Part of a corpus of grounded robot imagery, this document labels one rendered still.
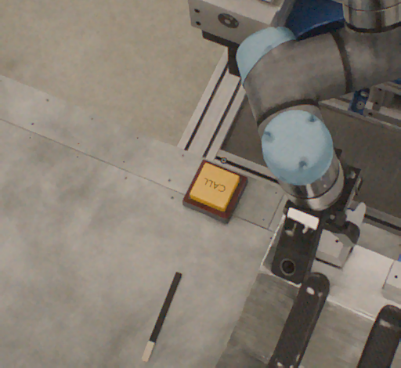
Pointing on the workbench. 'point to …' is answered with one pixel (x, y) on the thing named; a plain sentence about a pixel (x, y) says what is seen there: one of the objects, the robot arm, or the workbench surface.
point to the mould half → (374, 300)
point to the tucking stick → (161, 317)
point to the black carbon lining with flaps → (379, 353)
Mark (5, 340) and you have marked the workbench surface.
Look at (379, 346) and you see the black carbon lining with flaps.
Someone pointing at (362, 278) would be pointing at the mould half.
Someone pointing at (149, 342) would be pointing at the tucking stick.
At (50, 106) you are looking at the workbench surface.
